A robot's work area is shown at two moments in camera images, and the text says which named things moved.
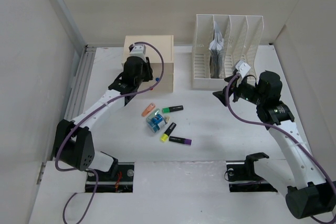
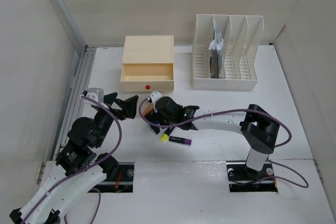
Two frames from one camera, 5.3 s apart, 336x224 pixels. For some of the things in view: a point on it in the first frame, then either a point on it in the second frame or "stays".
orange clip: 150,107 stays
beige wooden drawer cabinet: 165,44 stays
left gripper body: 145,75 -> 104,118
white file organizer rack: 221,41 stays
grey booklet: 217,58 stays
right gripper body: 245,91 -> 163,120
